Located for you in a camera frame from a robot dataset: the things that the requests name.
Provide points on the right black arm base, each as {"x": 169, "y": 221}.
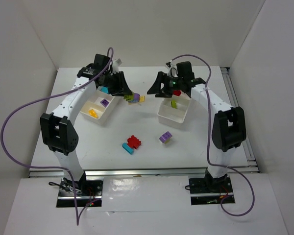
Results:
{"x": 200, "y": 194}

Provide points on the lime green lego brick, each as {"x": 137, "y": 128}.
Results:
{"x": 129, "y": 98}

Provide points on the purple curved lego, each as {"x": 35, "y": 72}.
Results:
{"x": 136, "y": 99}

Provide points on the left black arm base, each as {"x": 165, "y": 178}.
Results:
{"x": 91, "y": 195}

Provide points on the teal lego brick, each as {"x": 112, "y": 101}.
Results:
{"x": 127, "y": 148}

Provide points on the purple lego plate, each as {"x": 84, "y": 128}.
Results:
{"x": 104, "y": 102}

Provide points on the white plastic container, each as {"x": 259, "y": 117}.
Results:
{"x": 174, "y": 117}
{"x": 94, "y": 103}

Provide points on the pale yellow lego plate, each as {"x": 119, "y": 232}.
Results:
{"x": 140, "y": 100}

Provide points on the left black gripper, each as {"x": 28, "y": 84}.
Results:
{"x": 111, "y": 82}

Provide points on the aluminium table rail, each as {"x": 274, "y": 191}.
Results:
{"x": 123, "y": 172}

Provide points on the purple rounded lego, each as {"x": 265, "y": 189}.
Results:
{"x": 165, "y": 138}

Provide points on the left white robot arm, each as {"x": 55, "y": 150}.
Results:
{"x": 57, "y": 128}

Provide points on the yellow lego base piece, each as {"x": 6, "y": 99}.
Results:
{"x": 93, "y": 113}

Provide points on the left white plastic container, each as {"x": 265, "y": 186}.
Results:
{"x": 94, "y": 103}

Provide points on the green leaf lego piece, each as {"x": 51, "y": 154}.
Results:
{"x": 173, "y": 104}

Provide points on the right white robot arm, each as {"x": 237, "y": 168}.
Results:
{"x": 226, "y": 124}

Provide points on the red curved lego brick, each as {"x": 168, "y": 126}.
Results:
{"x": 177, "y": 92}

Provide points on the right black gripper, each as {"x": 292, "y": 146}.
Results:
{"x": 165, "y": 83}

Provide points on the right white plastic container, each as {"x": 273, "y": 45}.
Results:
{"x": 174, "y": 117}

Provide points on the red lego cluster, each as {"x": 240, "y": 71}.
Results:
{"x": 133, "y": 142}

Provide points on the right side aluminium rail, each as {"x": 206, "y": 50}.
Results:
{"x": 239, "y": 117}

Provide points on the large teal curved lego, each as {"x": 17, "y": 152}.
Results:
{"x": 104, "y": 90}

